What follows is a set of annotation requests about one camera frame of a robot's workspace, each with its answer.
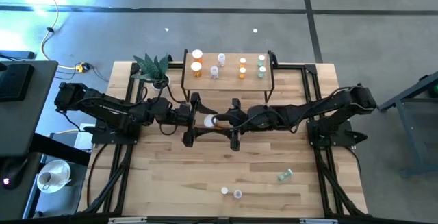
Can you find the black aluminium rig frame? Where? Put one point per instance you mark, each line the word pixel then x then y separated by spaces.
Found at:
pixel 134 68

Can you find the silver metal bracket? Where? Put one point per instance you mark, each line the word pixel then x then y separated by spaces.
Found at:
pixel 318 221
pixel 128 220

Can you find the grey metal trolley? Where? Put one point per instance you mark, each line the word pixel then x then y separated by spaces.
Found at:
pixel 405 124

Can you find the teal pill bottle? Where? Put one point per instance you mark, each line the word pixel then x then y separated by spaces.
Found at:
pixel 261 58
pixel 262 69
pixel 285 175

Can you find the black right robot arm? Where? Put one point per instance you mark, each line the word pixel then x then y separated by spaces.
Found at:
pixel 308 109

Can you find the black flat box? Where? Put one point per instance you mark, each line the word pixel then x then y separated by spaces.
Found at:
pixel 15 81

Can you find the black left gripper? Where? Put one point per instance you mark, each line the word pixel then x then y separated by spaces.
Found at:
pixel 183 114

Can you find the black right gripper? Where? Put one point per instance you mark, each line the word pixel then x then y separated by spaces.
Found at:
pixel 255 118

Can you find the black slim bar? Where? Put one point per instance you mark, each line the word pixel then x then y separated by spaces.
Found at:
pixel 17 55

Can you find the white cup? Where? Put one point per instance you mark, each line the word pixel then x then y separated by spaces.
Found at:
pixel 44 179

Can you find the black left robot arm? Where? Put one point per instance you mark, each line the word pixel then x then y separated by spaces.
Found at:
pixel 109 109

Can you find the wooden shelf black metal frame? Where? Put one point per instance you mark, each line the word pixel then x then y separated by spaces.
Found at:
pixel 229 81

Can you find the yellow plug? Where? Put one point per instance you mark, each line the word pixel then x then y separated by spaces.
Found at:
pixel 80 68

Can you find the green plant in white pot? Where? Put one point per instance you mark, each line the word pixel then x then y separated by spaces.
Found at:
pixel 152 69

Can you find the white paper box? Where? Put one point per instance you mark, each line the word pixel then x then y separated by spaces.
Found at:
pixel 81 140

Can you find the dark grey desk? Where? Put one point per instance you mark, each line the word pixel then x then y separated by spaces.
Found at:
pixel 20 124

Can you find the black desk crossbar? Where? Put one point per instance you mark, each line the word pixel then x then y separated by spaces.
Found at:
pixel 61 150

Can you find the black computer mouse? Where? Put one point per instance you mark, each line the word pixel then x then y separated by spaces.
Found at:
pixel 13 174

